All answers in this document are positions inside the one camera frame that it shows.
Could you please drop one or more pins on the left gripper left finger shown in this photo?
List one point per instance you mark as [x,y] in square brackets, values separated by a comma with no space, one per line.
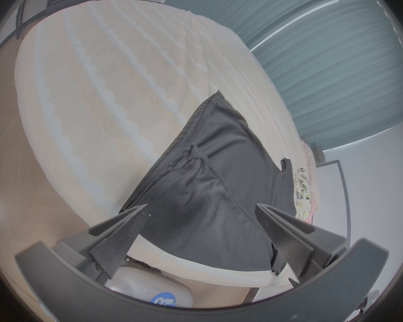
[121,240]

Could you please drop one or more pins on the black T-shirt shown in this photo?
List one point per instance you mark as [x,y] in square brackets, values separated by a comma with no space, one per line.
[215,193]

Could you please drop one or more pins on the bed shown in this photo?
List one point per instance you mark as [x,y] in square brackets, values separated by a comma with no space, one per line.
[121,96]

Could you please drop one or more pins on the white printed pyjama top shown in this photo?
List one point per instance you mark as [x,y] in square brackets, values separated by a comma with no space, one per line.
[304,193]

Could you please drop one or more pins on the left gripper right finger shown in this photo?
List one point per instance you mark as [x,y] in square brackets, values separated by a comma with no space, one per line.
[282,236]

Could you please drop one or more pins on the pink garment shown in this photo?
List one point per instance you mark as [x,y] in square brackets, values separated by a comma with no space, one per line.
[314,210]

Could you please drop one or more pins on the cream pillow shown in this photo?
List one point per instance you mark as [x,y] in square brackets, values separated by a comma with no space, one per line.
[307,153]

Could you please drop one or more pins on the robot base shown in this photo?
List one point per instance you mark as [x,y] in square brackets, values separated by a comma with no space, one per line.
[137,287]

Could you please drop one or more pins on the blue-green curtain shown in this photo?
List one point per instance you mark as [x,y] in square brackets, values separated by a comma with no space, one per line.
[255,8]
[349,79]

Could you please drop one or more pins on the grey bedside table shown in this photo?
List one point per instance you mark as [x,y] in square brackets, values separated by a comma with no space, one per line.
[317,151]

